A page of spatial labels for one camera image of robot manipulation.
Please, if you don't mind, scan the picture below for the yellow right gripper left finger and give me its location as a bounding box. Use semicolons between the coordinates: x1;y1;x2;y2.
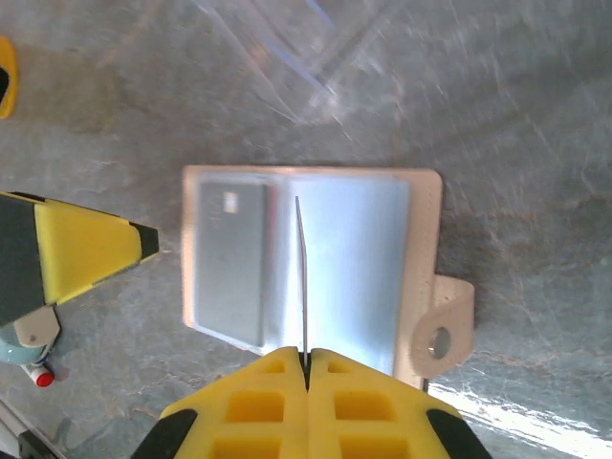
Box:
128;346;310;459

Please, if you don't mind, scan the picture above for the beige leather card holder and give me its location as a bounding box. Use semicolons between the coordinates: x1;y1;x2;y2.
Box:
181;164;477;388

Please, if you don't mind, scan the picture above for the clear acrylic card stand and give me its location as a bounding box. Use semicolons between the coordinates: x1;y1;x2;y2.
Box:
190;0;398;126

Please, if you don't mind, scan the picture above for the white marker with red cap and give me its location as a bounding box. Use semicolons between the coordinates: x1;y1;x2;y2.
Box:
21;361;55;389

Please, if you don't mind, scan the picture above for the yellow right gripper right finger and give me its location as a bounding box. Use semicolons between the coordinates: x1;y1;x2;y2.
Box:
309;347;493;459

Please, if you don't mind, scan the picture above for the yellow pen cup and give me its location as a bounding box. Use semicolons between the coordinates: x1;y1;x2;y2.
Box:
0;36;19;120

